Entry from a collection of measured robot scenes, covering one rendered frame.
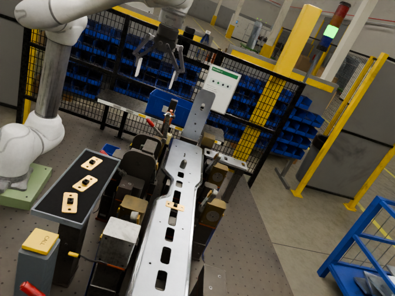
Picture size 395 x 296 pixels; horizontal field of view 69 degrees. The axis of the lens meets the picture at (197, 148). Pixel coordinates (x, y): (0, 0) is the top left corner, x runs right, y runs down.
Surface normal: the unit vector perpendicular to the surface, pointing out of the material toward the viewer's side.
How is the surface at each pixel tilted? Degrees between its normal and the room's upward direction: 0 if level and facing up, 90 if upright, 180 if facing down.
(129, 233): 0
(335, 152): 90
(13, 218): 0
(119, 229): 0
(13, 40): 90
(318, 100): 90
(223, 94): 90
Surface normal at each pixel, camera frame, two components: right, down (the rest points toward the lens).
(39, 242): 0.34, -0.84
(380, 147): 0.09, 0.48
